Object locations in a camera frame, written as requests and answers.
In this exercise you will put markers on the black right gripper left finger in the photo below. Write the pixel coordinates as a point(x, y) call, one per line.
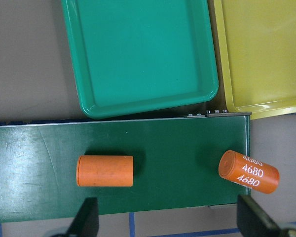
point(86, 222)

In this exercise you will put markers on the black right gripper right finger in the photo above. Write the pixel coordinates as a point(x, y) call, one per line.
point(253, 221)

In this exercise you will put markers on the orange cylinder with 4680 print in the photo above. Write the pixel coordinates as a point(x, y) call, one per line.
point(248, 172)

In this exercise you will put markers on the plain orange cylinder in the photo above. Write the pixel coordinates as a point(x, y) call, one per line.
point(105, 171)

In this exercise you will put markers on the green conveyor belt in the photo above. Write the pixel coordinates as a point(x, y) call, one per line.
point(48, 170)

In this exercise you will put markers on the green plastic tray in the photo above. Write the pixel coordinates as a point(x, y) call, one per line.
point(134, 56)

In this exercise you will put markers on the yellow plastic tray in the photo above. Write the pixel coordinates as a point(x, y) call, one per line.
point(257, 46)

